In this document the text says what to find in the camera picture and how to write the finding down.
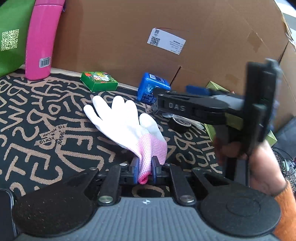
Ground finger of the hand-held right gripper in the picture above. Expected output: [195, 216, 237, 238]
[154, 89, 245, 127]
[186, 85, 245, 100]

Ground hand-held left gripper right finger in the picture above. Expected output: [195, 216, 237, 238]
[151, 156, 229, 207]

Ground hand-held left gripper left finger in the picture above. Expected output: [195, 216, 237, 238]
[66, 157, 140, 207]

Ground light green box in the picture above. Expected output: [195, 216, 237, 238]
[203, 81, 278, 144]

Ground white glove with pink cuff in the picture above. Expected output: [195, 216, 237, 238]
[83, 95, 168, 185]

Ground person's right forearm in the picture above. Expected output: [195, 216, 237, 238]
[272, 179, 296, 241]

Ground person's right hand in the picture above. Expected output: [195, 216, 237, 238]
[214, 138, 288, 197]

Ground cardboard box with tape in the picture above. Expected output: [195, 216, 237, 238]
[276, 40, 296, 130]

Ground blue small box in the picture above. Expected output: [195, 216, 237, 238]
[137, 73, 171, 103]

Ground white shipping label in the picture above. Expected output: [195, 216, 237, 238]
[147, 28, 186, 55]

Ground green small card box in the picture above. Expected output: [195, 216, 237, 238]
[80, 71, 118, 92]

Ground black letter-patterned mat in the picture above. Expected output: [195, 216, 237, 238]
[0, 67, 232, 200]

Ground large cardboard box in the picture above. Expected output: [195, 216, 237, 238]
[50, 0, 290, 94]

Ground black smartphone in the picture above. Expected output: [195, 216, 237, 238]
[0, 188, 18, 241]

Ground pink thermos bottle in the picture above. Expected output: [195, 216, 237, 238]
[24, 0, 66, 81]

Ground green shopping bag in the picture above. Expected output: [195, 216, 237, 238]
[0, 0, 36, 78]

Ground black cables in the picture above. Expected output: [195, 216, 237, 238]
[273, 146, 296, 183]

